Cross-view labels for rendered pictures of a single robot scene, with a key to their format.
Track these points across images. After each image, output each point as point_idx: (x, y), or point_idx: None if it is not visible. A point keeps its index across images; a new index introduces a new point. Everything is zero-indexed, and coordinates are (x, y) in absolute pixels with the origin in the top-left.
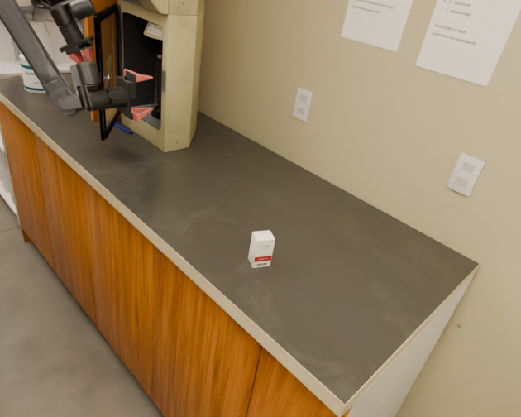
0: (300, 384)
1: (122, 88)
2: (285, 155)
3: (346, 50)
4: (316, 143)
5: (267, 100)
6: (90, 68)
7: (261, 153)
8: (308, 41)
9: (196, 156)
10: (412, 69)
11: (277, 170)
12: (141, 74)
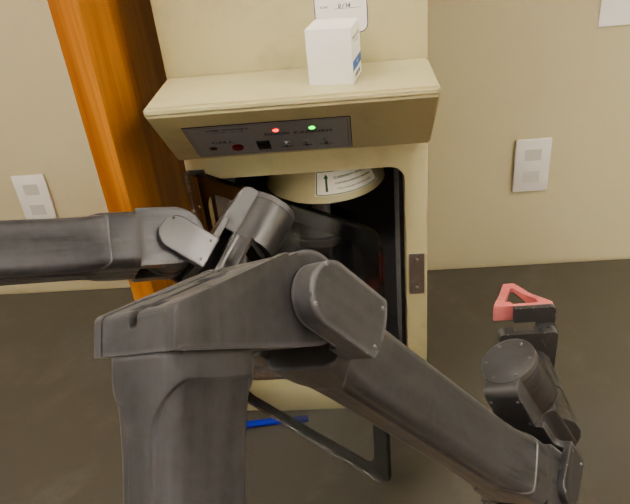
0: None
1: (538, 351)
2: (506, 260)
3: (612, 45)
4: (573, 213)
5: (440, 190)
6: (542, 362)
7: (491, 282)
8: (523, 58)
9: (466, 366)
10: None
11: (564, 292)
12: (507, 294)
